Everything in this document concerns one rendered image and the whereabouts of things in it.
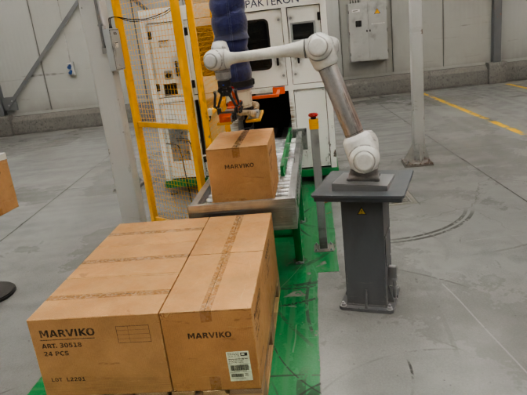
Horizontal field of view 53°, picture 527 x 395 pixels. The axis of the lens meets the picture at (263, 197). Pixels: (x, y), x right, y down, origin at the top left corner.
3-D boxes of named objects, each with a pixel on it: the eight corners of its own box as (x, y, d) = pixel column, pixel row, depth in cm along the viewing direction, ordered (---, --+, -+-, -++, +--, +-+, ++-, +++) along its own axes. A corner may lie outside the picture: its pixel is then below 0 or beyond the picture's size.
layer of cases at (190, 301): (130, 279, 357) (119, 223, 345) (278, 269, 346) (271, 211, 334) (46, 396, 244) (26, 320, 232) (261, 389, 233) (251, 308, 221)
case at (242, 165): (227, 183, 408) (220, 132, 396) (278, 179, 404) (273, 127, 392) (213, 208, 351) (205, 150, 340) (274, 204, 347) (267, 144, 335)
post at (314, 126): (319, 246, 411) (308, 118, 382) (328, 245, 410) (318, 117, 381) (319, 250, 405) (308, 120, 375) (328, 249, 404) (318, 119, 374)
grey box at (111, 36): (119, 69, 406) (112, 29, 397) (126, 68, 405) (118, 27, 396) (110, 71, 387) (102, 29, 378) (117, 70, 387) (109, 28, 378)
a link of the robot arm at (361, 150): (383, 162, 288) (385, 171, 267) (355, 173, 292) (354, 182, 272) (329, 27, 276) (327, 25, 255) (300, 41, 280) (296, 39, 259)
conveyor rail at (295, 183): (298, 148, 564) (296, 131, 558) (303, 148, 563) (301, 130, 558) (290, 226, 345) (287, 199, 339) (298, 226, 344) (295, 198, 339)
